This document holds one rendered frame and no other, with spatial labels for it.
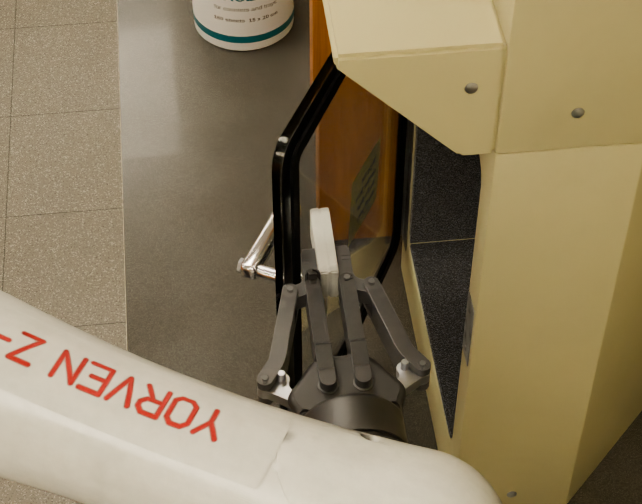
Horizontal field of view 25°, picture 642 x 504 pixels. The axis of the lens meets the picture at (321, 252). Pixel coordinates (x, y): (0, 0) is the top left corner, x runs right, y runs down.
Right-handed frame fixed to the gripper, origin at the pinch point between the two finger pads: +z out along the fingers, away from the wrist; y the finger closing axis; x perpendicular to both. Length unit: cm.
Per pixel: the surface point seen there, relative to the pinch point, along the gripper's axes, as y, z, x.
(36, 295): 43, 112, 128
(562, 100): -16.0, -3.9, -17.6
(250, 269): 5.6, 5.6, 7.5
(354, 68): -1.6, -4.0, -21.9
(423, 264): -12.6, 21.4, 26.5
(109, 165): 29, 147, 128
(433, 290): -13.1, 17.8, 26.5
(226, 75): 5, 62, 34
